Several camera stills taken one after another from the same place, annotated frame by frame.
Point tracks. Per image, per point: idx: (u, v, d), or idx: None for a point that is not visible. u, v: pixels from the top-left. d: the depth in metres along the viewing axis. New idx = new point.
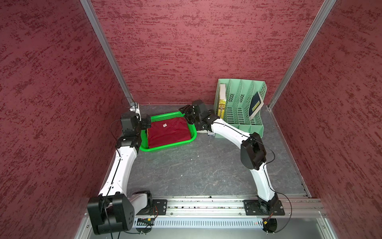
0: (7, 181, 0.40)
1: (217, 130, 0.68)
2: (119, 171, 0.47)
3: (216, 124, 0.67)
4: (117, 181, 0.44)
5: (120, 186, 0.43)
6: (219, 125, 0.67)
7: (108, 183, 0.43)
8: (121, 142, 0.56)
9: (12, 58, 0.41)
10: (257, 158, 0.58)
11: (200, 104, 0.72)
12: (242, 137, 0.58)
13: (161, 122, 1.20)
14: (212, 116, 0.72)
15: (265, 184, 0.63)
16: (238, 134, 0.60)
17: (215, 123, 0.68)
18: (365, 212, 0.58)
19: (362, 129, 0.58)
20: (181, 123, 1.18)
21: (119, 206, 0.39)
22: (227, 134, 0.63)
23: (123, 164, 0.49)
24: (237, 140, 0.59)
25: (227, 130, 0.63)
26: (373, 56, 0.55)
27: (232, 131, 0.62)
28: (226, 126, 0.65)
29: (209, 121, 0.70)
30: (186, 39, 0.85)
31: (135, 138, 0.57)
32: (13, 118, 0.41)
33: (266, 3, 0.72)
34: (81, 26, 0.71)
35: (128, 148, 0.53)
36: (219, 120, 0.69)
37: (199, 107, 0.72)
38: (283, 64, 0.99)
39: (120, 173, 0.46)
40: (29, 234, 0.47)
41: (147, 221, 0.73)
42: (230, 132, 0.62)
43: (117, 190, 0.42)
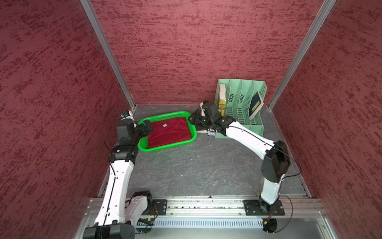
0: (7, 181, 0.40)
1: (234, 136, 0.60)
2: (115, 193, 0.43)
3: (232, 128, 0.59)
4: (113, 206, 0.41)
5: (117, 212, 0.40)
6: (235, 129, 0.59)
7: (103, 209, 0.40)
8: (115, 154, 0.50)
9: (12, 58, 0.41)
10: (281, 170, 0.51)
11: (211, 105, 0.64)
12: (265, 146, 0.50)
13: (161, 122, 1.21)
14: (226, 118, 0.64)
15: (274, 193, 0.60)
16: (260, 142, 0.52)
17: (231, 127, 0.59)
18: (365, 212, 0.58)
19: (362, 129, 0.59)
20: (181, 123, 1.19)
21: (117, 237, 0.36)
22: (247, 141, 0.55)
23: (120, 182, 0.45)
24: (258, 149, 0.52)
25: (245, 136, 0.55)
26: (373, 56, 0.55)
27: (251, 137, 0.54)
28: (244, 130, 0.57)
29: (223, 124, 0.61)
30: (186, 39, 0.85)
31: (132, 147, 0.53)
32: (13, 118, 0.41)
33: (266, 3, 0.72)
34: (81, 26, 0.71)
35: (123, 162, 0.48)
36: (235, 124, 0.60)
37: (210, 109, 0.65)
38: (283, 64, 0.99)
39: (117, 195, 0.42)
40: (29, 234, 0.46)
41: (147, 221, 0.73)
42: (249, 138, 0.54)
43: (115, 219, 0.39)
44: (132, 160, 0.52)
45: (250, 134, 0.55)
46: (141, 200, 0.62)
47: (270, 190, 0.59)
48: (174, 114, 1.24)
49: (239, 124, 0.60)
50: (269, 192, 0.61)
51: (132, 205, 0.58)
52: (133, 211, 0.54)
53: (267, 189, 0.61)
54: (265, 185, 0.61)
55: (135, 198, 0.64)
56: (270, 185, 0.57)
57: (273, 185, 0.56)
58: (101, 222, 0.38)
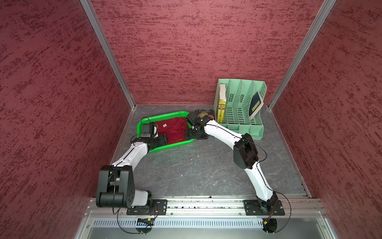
0: (7, 181, 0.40)
1: (211, 133, 0.70)
2: (130, 154, 0.54)
3: (208, 126, 0.68)
4: (127, 160, 0.51)
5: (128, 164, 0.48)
6: (211, 127, 0.68)
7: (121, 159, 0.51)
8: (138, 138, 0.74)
9: (12, 58, 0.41)
10: (249, 158, 0.60)
11: (190, 114, 0.79)
12: (235, 138, 0.60)
13: (161, 122, 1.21)
14: (204, 117, 0.73)
15: (262, 185, 0.64)
16: (231, 135, 0.62)
17: (208, 125, 0.69)
18: (365, 212, 0.58)
19: (362, 129, 0.58)
20: (181, 123, 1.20)
21: (124, 178, 0.44)
22: (220, 136, 0.65)
23: (135, 151, 0.57)
24: (230, 142, 0.61)
25: (219, 133, 0.65)
26: (373, 56, 0.55)
27: (224, 133, 0.64)
28: (219, 127, 0.67)
29: (201, 123, 0.70)
30: (186, 39, 0.85)
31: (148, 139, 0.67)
32: (13, 118, 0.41)
33: (266, 3, 0.72)
34: (81, 26, 0.71)
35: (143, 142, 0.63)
36: (211, 121, 0.70)
37: (189, 116, 0.79)
38: (283, 64, 0.99)
39: (131, 155, 0.54)
40: (29, 234, 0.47)
41: (147, 221, 0.73)
42: (221, 134, 0.64)
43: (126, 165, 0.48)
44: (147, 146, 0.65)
45: (222, 130, 0.65)
46: (142, 192, 0.63)
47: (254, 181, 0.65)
48: (174, 114, 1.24)
49: (214, 122, 0.69)
50: (259, 188, 0.65)
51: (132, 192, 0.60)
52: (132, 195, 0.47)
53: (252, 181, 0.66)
54: (251, 179, 0.65)
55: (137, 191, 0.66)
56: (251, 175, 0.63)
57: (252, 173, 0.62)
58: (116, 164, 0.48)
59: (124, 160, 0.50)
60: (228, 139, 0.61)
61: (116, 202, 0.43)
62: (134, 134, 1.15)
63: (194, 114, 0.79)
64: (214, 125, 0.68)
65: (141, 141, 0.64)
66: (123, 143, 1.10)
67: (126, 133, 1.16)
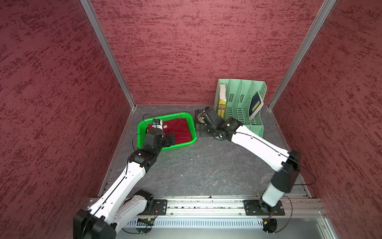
0: (7, 181, 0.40)
1: (240, 144, 0.54)
2: (117, 190, 0.45)
3: (240, 133, 0.52)
4: (109, 202, 0.43)
5: (109, 210, 0.41)
6: (243, 136, 0.52)
7: (100, 200, 0.43)
8: (136, 156, 0.55)
9: (12, 58, 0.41)
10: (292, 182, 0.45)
11: (210, 111, 0.60)
12: (281, 157, 0.46)
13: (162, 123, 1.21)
14: (231, 122, 0.56)
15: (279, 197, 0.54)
16: (274, 152, 0.47)
17: (238, 133, 0.52)
18: (365, 212, 0.58)
19: (362, 129, 0.59)
20: (182, 125, 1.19)
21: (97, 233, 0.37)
22: (257, 150, 0.49)
23: (123, 183, 0.47)
24: (273, 159, 0.46)
25: (254, 145, 0.50)
26: (373, 56, 0.55)
27: (263, 145, 0.49)
28: (254, 137, 0.51)
29: (228, 128, 0.54)
30: (186, 39, 0.85)
31: (150, 157, 0.56)
32: (13, 118, 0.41)
33: (266, 3, 0.72)
34: (81, 26, 0.71)
35: (138, 167, 0.52)
36: (242, 129, 0.53)
37: (210, 115, 0.59)
38: (283, 64, 0.99)
39: (118, 192, 0.45)
40: (29, 234, 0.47)
41: (147, 221, 0.73)
42: (258, 145, 0.49)
43: (104, 215, 0.40)
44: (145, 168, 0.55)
45: (259, 141, 0.50)
46: (137, 206, 0.59)
47: (276, 196, 0.58)
48: (175, 114, 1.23)
49: (246, 130, 0.53)
50: (273, 198, 0.60)
51: (126, 206, 0.56)
52: (124, 213, 0.53)
53: (271, 195, 0.60)
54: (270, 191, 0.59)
55: (133, 201, 0.61)
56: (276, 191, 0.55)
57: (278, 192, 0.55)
58: (93, 211, 0.40)
59: (104, 203, 0.42)
60: (270, 156, 0.47)
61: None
62: (134, 134, 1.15)
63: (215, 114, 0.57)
64: (247, 135, 0.52)
65: (139, 163, 0.53)
66: (123, 143, 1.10)
67: (126, 132, 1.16)
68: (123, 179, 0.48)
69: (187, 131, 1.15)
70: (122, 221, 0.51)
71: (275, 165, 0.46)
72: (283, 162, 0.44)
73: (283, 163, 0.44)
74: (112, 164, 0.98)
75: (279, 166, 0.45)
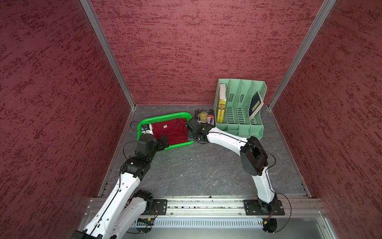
0: (7, 181, 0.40)
1: (214, 141, 0.67)
2: (112, 205, 0.44)
3: (211, 133, 0.65)
4: (105, 219, 0.42)
5: (105, 228, 0.41)
6: (214, 134, 0.65)
7: (97, 218, 0.42)
8: (128, 167, 0.53)
9: (11, 58, 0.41)
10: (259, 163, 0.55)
11: (191, 120, 0.74)
12: (240, 144, 0.56)
13: (162, 123, 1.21)
14: (206, 126, 0.70)
15: (267, 189, 0.62)
16: (235, 140, 0.58)
17: (210, 133, 0.66)
18: (364, 212, 0.58)
19: (362, 129, 0.59)
20: (182, 124, 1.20)
21: None
22: (225, 143, 0.61)
23: (117, 198, 0.46)
24: (234, 146, 0.57)
25: (221, 139, 0.62)
26: (373, 56, 0.55)
27: (228, 137, 0.60)
28: (222, 133, 0.63)
29: (203, 132, 0.68)
30: (186, 39, 0.85)
31: (144, 165, 0.55)
32: (13, 118, 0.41)
33: (266, 3, 0.72)
34: (81, 26, 0.71)
35: (131, 178, 0.50)
36: (213, 129, 0.67)
37: (191, 123, 0.74)
38: (283, 64, 0.99)
39: (113, 207, 0.44)
40: (29, 234, 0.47)
41: (147, 221, 0.73)
42: (225, 139, 0.61)
43: (100, 233, 0.39)
44: (140, 178, 0.54)
45: (226, 135, 0.62)
46: (136, 211, 0.59)
47: (261, 187, 0.62)
48: (175, 114, 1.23)
49: (217, 130, 0.66)
50: (263, 190, 0.62)
51: (125, 213, 0.56)
52: (123, 221, 0.52)
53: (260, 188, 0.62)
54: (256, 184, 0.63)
55: (131, 205, 0.60)
56: (259, 181, 0.60)
57: (262, 181, 0.59)
58: (89, 231, 0.40)
59: (99, 221, 0.41)
60: (233, 143, 0.58)
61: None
62: (134, 134, 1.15)
63: (195, 121, 0.75)
64: (217, 133, 0.65)
65: (131, 174, 0.51)
66: (122, 143, 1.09)
67: (126, 132, 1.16)
68: (117, 193, 0.47)
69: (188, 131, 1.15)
70: (122, 230, 0.51)
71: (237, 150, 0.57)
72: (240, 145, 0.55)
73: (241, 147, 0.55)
74: (112, 164, 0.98)
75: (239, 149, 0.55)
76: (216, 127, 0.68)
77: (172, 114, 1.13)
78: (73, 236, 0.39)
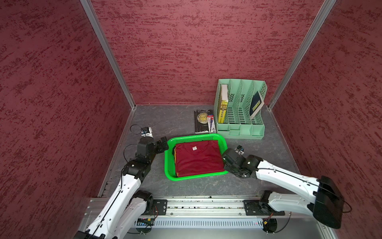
0: (7, 181, 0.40)
1: (264, 178, 0.55)
2: (114, 206, 0.45)
3: (263, 170, 0.53)
4: (107, 219, 0.43)
5: (108, 227, 0.41)
6: (266, 171, 0.53)
7: (98, 219, 0.43)
8: (129, 168, 0.54)
9: (12, 58, 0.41)
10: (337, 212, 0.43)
11: (229, 152, 0.64)
12: (311, 187, 0.44)
13: (191, 144, 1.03)
14: (250, 159, 0.59)
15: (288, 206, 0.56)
16: (302, 182, 0.46)
17: (261, 170, 0.54)
18: (365, 212, 0.58)
19: (362, 129, 0.58)
20: (213, 148, 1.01)
21: None
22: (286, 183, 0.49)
23: (120, 198, 0.47)
24: (303, 191, 0.45)
25: (279, 178, 0.50)
26: (373, 56, 0.55)
27: (289, 177, 0.48)
28: (277, 171, 0.51)
29: (249, 167, 0.56)
30: (186, 39, 0.85)
31: (144, 167, 0.56)
32: (13, 118, 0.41)
33: (266, 3, 0.72)
34: (81, 26, 0.71)
35: (132, 179, 0.52)
36: (263, 164, 0.55)
37: (230, 156, 0.63)
38: (283, 64, 0.99)
39: (114, 208, 0.45)
40: (29, 234, 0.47)
41: (147, 221, 0.73)
42: (284, 179, 0.49)
43: (103, 233, 0.40)
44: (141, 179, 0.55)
45: (283, 174, 0.50)
46: (137, 211, 0.60)
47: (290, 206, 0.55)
48: (202, 136, 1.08)
49: (267, 164, 0.55)
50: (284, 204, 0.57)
51: (126, 213, 0.56)
52: (124, 223, 0.52)
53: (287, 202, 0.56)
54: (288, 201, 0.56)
55: (132, 206, 0.60)
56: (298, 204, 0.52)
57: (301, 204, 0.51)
58: (92, 231, 0.40)
59: (102, 221, 0.42)
60: (300, 187, 0.45)
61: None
62: (134, 135, 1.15)
63: (234, 153, 0.64)
64: (270, 169, 0.53)
65: (132, 175, 0.53)
66: (122, 143, 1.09)
67: (126, 133, 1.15)
68: (119, 193, 0.48)
69: (189, 133, 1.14)
70: (123, 231, 0.51)
71: (308, 195, 0.44)
72: (314, 191, 0.43)
73: (315, 192, 0.43)
74: (112, 164, 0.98)
75: (313, 195, 0.43)
76: (265, 162, 0.56)
77: (198, 135, 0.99)
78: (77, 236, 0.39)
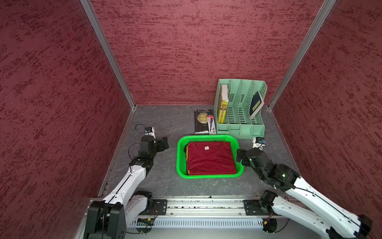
0: (7, 181, 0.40)
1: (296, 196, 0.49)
2: (126, 184, 0.50)
3: (302, 190, 0.47)
4: (121, 192, 0.47)
5: (122, 197, 0.46)
6: (304, 192, 0.47)
7: (113, 192, 0.47)
8: (136, 162, 0.62)
9: (12, 58, 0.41)
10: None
11: (260, 154, 0.54)
12: (352, 224, 0.41)
13: (203, 143, 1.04)
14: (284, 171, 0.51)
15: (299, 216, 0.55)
16: (342, 216, 0.43)
17: (298, 188, 0.48)
18: (365, 212, 0.58)
19: (362, 129, 0.59)
20: (226, 149, 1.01)
21: (115, 217, 0.40)
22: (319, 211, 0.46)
23: (130, 179, 0.52)
24: (342, 226, 0.42)
25: (316, 203, 0.45)
26: (373, 56, 0.55)
27: (328, 205, 0.44)
28: (317, 195, 0.46)
29: (282, 179, 0.49)
30: (186, 39, 0.85)
31: (148, 161, 0.63)
32: (13, 118, 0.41)
33: (266, 3, 0.72)
34: (81, 26, 0.71)
35: (140, 167, 0.59)
36: (300, 181, 0.49)
37: (261, 160, 0.53)
38: (283, 64, 0.99)
39: (126, 186, 0.50)
40: (29, 234, 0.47)
41: (147, 221, 0.73)
42: (323, 206, 0.44)
43: (118, 201, 0.44)
44: (146, 170, 0.61)
45: (322, 200, 0.45)
46: (140, 203, 0.61)
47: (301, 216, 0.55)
48: (213, 136, 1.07)
49: (305, 183, 0.48)
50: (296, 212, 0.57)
51: (129, 205, 0.56)
52: (130, 210, 0.53)
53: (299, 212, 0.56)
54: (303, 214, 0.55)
55: (134, 199, 0.61)
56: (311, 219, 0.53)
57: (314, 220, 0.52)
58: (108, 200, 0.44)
59: (117, 193, 0.46)
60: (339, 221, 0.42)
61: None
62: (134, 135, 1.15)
63: (265, 157, 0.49)
64: (308, 191, 0.47)
65: (139, 165, 0.60)
66: (122, 143, 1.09)
67: (126, 133, 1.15)
68: (129, 176, 0.54)
69: (189, 133, 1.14)
70: (129, 218, 0.52)
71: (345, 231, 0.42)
72: (355, 231, 0.40)
73: (356, 233, 0.40)
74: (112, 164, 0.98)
75: (352, 234, 0.41)
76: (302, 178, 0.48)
77: (210, 135, 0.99)
78: (94, 204, 0.42)
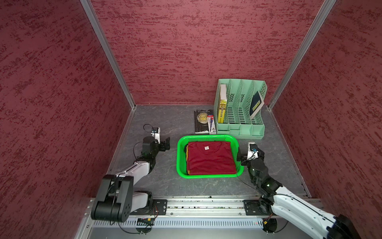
0: (7, 181, 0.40)
1: (281, 202, 0.58)
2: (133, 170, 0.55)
3: (281, 195, 0.57)
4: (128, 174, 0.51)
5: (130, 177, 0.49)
6: (283, 197, 0.56)
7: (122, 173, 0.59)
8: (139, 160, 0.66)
9: (12, 58, 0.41)
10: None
11: (263, 169, 0.61)
12: (326, 221, 0.46)
13: (203, 143, 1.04)
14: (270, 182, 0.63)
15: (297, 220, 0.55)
16: (317, 215, 0.48)
17: (278, 194, 0.58)
18: (365, 212, 0.58)
19: (362, 129, 0.59)
20: (226, 149, 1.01)
21: (125, 187, 0.44)
22: (302, 214, 0.51)
23: (137, 168, 0.58)
24: (317, 224, 0.47)
25: (294, 205, 0.53)
26: (373, 56, 0.55)
27: (305, 208, 0.51)
28: (294, 198, 0.55)
29: (269, 190, 0.60)
30: (186, 39, 0.85)
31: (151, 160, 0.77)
32: (13, 118, 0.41)
33: (266, 3, 0.72)
34: (81, 26, 0.71)
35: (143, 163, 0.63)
36: (281, 189, 0.59)
37: (262, 173, 0.60)
38: (283, 64, 0.99)
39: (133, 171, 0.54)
40: (29, 234, 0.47)
41: (147, 221, 0.73)
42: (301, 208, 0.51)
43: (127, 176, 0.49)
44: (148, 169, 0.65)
45: (300, 203, 0.53)
46: (142, 195, 0.62)
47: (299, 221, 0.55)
48: (213, 136, 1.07)
49: (286, 190, 0.58)
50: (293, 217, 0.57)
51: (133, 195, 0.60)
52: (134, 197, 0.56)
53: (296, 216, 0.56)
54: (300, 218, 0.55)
55: (136, 194, 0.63)
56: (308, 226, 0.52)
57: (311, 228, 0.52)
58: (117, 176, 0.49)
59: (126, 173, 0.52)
60: (314, 219, 0.48)
61: (111, 217, 0.41)
62: (134, 135, 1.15)
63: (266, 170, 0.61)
64: (287, 195, 0.56)
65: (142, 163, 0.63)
66: (122, 143, 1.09)
67: (126, 133, 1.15)
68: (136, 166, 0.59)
69: (189, 133, 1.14)
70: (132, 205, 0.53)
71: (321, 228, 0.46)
72: (328, 226, 0.45)
73: (328, 228, 0.45)
74: (112, 164, 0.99)
75: (326, 230, 0.45)
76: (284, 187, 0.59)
77: (210, 135, 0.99)
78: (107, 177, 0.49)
